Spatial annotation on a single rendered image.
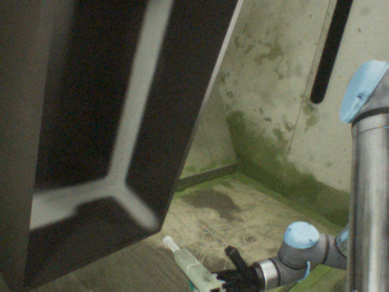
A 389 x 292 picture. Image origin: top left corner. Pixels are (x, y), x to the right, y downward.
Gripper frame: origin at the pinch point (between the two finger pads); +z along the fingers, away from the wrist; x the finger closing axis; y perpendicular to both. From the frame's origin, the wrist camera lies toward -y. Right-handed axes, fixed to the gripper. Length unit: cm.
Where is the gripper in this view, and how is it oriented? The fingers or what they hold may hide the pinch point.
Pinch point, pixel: (196, 285)
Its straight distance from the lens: 105.5
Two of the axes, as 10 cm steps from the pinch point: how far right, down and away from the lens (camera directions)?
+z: -9.3, 1.0, -3.5
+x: -3.5, -0.2, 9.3
